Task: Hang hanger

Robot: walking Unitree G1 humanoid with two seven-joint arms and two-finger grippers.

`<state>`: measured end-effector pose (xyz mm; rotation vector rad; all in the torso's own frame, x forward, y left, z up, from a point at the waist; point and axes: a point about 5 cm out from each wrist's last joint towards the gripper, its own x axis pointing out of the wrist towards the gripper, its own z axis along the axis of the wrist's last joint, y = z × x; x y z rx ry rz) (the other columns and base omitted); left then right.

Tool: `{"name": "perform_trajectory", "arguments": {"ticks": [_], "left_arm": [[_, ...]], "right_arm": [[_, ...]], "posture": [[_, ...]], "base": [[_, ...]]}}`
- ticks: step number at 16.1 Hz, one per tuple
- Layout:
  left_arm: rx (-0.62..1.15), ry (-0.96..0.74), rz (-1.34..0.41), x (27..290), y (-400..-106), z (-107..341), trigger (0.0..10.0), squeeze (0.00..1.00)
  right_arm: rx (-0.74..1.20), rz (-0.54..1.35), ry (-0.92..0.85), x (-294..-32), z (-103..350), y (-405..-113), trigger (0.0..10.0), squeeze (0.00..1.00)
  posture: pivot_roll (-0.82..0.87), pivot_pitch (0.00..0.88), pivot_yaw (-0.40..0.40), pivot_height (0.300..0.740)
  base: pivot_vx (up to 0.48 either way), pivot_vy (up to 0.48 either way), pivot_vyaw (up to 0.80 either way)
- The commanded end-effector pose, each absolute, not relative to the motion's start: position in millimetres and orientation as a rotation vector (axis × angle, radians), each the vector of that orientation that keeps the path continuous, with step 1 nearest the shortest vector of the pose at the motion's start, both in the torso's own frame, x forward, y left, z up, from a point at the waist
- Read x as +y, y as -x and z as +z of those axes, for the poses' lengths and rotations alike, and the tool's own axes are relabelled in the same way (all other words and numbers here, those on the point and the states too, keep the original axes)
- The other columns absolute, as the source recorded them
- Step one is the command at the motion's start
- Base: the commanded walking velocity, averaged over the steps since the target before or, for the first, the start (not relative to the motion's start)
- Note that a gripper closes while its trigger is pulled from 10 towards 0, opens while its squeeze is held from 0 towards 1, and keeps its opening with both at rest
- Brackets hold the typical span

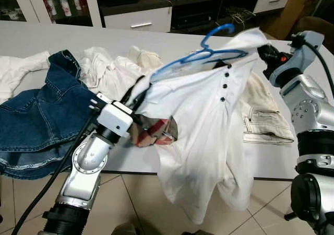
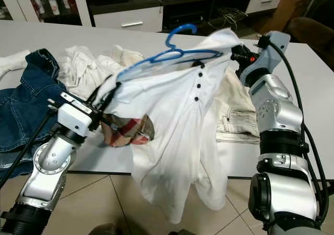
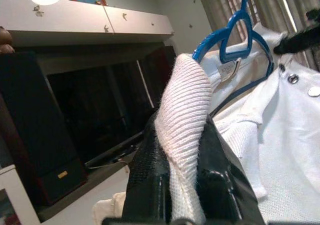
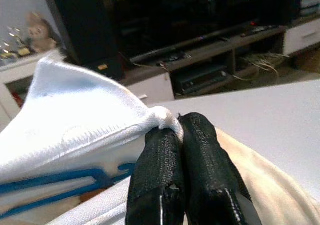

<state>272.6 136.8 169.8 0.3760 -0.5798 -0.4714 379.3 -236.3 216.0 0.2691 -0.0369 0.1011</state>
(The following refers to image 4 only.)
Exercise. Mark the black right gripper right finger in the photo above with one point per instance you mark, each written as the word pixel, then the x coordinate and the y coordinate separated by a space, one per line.
pixel 207 165

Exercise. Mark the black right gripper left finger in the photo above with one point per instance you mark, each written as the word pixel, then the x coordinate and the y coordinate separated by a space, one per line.
pixel 157 180

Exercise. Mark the blue plastic clothes hanger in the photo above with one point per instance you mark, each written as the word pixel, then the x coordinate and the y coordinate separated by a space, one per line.
pixel 62 177

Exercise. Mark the white polo shirt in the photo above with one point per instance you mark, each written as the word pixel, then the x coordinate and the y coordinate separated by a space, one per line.
pixel 75 115

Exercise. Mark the white table with black legs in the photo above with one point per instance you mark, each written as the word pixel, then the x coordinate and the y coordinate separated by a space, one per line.
pixel 262 115

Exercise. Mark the black media player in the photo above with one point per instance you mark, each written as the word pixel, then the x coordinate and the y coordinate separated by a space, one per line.
pixel 200 80

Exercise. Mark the brown and white TV cabinet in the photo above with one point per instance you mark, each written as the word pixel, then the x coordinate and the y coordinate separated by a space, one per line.
pixel 150 87

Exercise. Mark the black television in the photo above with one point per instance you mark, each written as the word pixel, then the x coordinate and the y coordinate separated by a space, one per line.
pixel 187 10

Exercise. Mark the black speaker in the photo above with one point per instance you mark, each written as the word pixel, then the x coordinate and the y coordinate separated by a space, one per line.
pixel 85 30

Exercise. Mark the white glass door cabinet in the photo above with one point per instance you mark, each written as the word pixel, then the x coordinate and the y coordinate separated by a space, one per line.
pixel 15 70

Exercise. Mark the gold ornaments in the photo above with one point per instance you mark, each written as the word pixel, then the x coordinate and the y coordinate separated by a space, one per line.
pixel 15 51

